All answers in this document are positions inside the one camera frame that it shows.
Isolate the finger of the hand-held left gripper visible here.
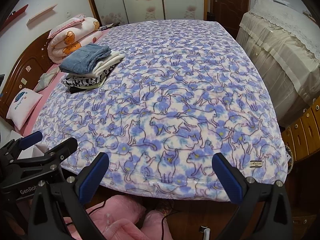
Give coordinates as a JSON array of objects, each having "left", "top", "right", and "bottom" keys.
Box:
[
  {"left": 15, "top": 137, "right": 78, "bottom": 178},
  {"left": 5, "top": 131, "right": 43, "bottom": 160}
]

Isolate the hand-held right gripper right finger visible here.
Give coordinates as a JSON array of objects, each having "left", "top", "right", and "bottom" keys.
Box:
[{"left": 211, "top": 152, "right": 293, "bottom": 240}]

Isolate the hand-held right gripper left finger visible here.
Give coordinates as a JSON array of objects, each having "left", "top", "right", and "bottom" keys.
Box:
[{"left": 27, "top": 152, "right": 110, "bottom": 240}]

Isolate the blue denim jacket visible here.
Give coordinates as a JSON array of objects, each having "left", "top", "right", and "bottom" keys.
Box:
[{"left": 59, "top": 43, "right": 112, "bottom": 75}]

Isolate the white pink cardboard box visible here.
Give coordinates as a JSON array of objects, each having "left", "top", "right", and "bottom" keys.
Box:
[{"left": 31, "top": 144, "right": 48, "bottom": 156}]

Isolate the small pink pillow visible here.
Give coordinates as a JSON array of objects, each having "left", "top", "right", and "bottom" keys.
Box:
[{"left": 6, "top": 88, "right": 43, "bottom": 130}]

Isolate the grey patterned cushion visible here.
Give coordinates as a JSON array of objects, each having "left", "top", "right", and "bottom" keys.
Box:
[{"left": 34, "top": 70, "right": 59, "bottom": 93}]

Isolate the folded black white patterned cloth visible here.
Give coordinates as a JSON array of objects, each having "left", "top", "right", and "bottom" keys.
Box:
[{"left": 62, "top": 67, "right": 110, "bottom": 89}]

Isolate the wooden headboard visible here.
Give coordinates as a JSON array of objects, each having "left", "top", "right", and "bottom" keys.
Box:
[{"left": 0, "top": 30, "right": 54, "bottom": 128}]

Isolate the wooden drawer cabinet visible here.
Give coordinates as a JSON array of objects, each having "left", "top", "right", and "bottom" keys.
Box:
[{"left": 281, "top": 99, "right": 320, "bottom": 163}]

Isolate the folded cream sweater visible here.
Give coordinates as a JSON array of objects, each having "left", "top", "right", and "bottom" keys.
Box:
[{"left": 94, "top": 51, "right": 125, "bottom": 77}]

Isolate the rolled pink bear quilt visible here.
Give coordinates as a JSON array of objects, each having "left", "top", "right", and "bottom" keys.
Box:
[{"left": 47, "top": 15, "right": 100, "bottom": 64}]

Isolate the purple cat print blanket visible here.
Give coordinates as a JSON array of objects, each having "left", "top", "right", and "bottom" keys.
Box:
[{"left": 31, "top": 20, "right": 288, "bottom": 203}]

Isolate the cream lace covered furniture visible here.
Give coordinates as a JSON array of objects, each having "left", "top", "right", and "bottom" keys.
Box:
[{"left": 236, "top": 0, "right": 320, "bottom": 128}]

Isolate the floral sliding door wardrobe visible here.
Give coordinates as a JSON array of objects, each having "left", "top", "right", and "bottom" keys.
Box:
[{"left": 84, "top": 0, "right": 208, "bottom": 27}]

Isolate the brown wooden door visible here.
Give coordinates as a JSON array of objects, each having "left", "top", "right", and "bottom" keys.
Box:
[{"left": 210, "top": 0, "right": 250, "bottom": 38}]

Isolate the black cable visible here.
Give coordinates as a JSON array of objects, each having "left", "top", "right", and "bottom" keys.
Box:
[
  {"left": 160, "top": 210, "right": 180, "bottom": 240},
  {"left": 86, "top": 197, "right": 112, "bottom": 214}
]

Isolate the pink wall shelf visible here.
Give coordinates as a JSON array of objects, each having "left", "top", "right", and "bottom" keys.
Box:
[{"left": 26, "top": 4, "right": 59, "bottom": 26}]

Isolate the red wall shelf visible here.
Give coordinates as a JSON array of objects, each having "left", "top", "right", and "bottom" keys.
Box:
[{"left": 4, "top": 4, "right": 29, "bottom": 23}]

